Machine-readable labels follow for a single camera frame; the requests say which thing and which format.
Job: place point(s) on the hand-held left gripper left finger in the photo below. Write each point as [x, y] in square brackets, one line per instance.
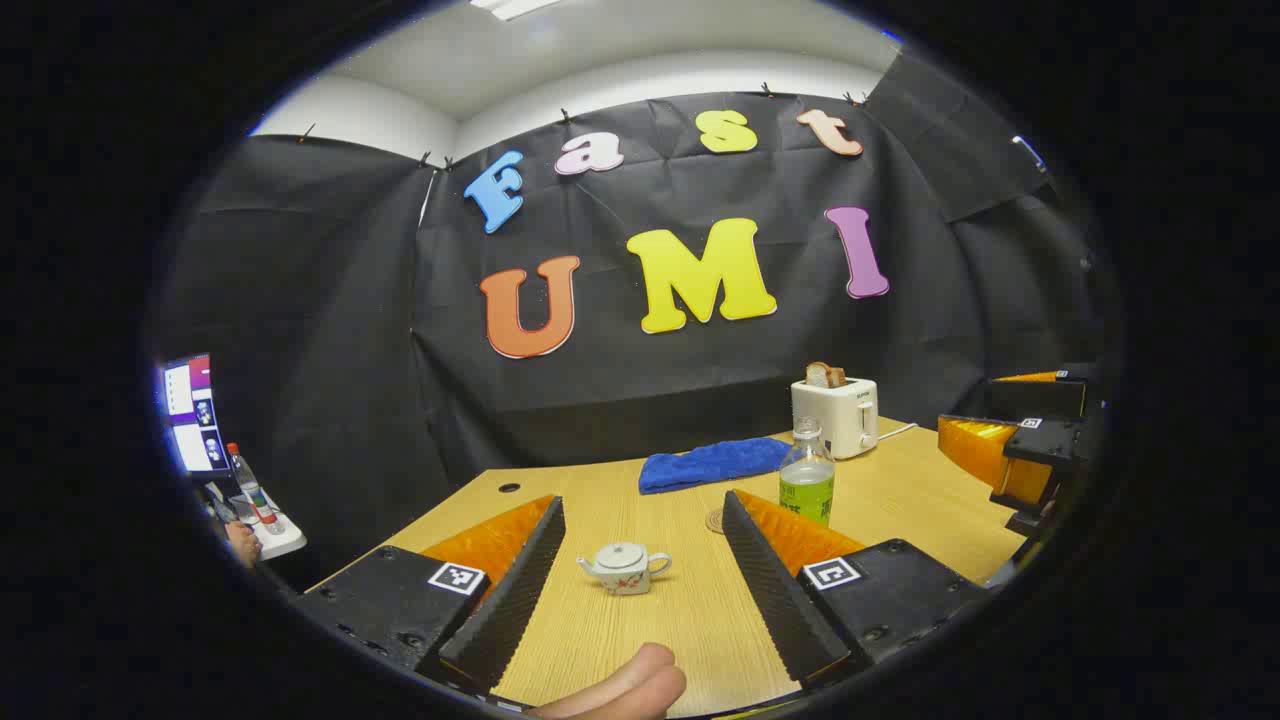
[510, 600]

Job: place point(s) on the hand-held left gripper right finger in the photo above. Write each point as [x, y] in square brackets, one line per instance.
[775, 600]

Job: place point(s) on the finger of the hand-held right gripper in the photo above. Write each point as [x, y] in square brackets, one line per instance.
[1040, 445]
[1040, 398]

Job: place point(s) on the round brown coaster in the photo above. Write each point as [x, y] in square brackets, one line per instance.
[714, 521]

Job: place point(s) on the green label water bottle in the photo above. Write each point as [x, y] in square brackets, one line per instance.
[807, 490]

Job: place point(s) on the white floral teacup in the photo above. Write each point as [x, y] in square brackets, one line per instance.
[625, 580]

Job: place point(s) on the red cap plastic bottle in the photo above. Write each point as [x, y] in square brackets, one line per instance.
[252, 490]

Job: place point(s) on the blue towel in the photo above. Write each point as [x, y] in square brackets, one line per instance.
[710, 465]

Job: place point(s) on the white toaster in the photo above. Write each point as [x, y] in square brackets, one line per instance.
[835, 415]

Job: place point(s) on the bread slice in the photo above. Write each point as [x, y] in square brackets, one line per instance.
[825, 375]

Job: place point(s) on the white side table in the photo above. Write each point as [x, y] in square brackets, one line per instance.
[280, 540]

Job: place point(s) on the black backdrop cloth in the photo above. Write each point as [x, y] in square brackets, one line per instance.
[350, 300]

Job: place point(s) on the computer monitor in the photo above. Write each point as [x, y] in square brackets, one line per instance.
[192, 415]

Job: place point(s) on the ceiling light panel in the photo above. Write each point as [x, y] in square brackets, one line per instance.
[515, 7]

